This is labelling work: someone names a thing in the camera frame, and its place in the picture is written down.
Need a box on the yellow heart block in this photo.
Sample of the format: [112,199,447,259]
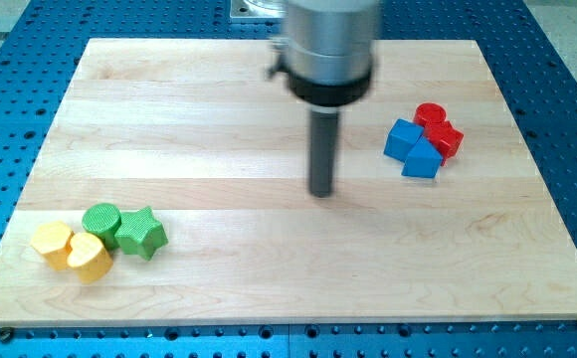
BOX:
[67,233,113,284]

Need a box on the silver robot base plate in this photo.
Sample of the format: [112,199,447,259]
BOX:
[230,0,285,21]

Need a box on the green cylinder block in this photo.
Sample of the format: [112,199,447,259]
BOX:
[82,203,121,251]

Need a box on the green star block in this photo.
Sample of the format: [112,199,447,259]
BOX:
[114,206,168,261]

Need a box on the red cylinder block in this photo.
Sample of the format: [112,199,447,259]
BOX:
[413,102,447,127]

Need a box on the blue cube block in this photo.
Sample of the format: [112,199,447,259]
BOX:
[383,118,423,161]

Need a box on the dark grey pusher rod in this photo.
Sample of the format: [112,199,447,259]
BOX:
[308,105,339,198]

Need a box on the light wooden board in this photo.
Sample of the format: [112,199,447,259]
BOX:
[0,38,577,327]

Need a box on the yellow hexagon block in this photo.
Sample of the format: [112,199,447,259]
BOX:
[30,221,74,270]

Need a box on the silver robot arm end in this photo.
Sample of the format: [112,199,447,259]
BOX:
[267,0,381,107]

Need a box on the blue triangular prism block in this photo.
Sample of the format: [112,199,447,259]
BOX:
[402,136,443,179]

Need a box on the red star block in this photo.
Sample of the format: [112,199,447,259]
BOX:
[424,120,464,166]

